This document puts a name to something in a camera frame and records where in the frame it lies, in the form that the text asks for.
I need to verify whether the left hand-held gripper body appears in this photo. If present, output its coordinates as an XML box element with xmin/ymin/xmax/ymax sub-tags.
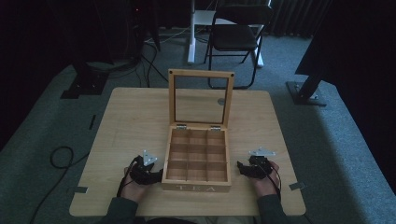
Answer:
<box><xmin>128</xmin><ymin>149</ymin><xmax>159</xmax><ymax>186</ymax></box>

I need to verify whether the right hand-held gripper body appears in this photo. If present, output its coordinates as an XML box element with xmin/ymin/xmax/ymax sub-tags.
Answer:
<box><xmin>247</xmin><ymin>147</ymin><xmax>277</xmax><ymax>180</ymax></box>

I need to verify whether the wooden tea box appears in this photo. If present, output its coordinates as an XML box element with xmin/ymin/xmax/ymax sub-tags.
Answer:
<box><xmin>161</xmin><ymin>68</ymin><xmax>235</xmax><ymax>193</ymax></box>

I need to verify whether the person's left hand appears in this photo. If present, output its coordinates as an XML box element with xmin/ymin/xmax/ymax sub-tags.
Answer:
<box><xmin>120</xmin><ymin>166</ymin><xmax>149</xmax><ymax>203</ymax></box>

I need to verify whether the person's right hand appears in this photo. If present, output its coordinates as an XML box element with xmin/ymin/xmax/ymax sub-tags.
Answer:
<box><xmin>250</xmin><ymin>161</ymin><xmax>280</xmax><ymax>198</ymax></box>

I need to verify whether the black slanted stand with plate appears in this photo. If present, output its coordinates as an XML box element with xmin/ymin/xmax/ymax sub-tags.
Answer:
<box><xmin>286</xmin><ymin>0</ymin><xmax>335</xmax><ymax>107</ymax></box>

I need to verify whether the black stand with base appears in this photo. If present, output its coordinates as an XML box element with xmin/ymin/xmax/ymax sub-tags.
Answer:
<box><xmin>60</xmin><ymin>59</ymin><xmax>110</xmax><ymax>100</ymax></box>

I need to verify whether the black folding chair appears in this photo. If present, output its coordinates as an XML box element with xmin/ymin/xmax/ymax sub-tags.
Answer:
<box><xmin>204</xmin><ymin>4</ymin><xmax>275</xmax><ymax>91</ymax></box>

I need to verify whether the white desk leg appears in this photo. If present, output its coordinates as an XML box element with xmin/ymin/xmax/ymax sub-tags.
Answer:
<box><xmin>187</xmin><ymin>0</ymin><xmax>203</xmax><ymax>65</ymax></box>

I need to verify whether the dark curtain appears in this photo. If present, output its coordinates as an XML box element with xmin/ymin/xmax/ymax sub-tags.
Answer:
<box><xmin>267</xmin><ymin>0</ymin><xmax>332</xmax><ymax>39</ymax></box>

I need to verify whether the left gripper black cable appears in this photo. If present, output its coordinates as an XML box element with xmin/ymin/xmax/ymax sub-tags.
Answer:
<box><xmin>116</xmin><ymin>155</ymin><xmax>140</xmax><ymax>198</ymax></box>

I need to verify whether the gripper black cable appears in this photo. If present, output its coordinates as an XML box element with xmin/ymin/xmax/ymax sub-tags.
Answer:
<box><xmin>116</xmin><ymin>155</ymin><xmax>140</xmax><ymax>198</ymax></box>
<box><xmin>266</xmin><ymin>163</ymin><xmax>283</xmax><ymax>202</ymax></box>

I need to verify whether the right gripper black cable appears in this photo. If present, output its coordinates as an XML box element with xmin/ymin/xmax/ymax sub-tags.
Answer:
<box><xmin>266</xmin><ymin>163</ymin><xmax>283</xmax><ymax>202</ymax></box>

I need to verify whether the black floor cable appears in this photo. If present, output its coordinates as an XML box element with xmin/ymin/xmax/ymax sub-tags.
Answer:
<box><xmin>28</xmin><ymin>146</ymin><xmax>92</xmax><ymax>224</ymax></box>

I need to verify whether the bundle of black cables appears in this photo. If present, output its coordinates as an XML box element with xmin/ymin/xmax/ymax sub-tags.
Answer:
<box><xmin>108</xmin><ymin>29</ymin><xmax>171</xmax><ymax>89</ymax></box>

